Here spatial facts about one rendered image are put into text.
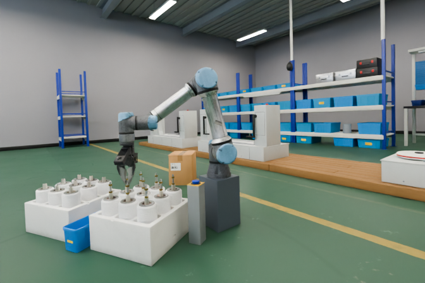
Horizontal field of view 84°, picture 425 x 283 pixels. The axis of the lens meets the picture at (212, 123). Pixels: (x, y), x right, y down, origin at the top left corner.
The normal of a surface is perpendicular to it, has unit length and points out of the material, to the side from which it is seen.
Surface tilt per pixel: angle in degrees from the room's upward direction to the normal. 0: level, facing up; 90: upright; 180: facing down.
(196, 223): 90
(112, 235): 90
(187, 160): 90
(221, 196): 90
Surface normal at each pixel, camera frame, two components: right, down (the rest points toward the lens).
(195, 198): -0.40, 0.04
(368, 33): -0.78, 0.04
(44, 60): 0.62, 0.00
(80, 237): 0.91, 0.02
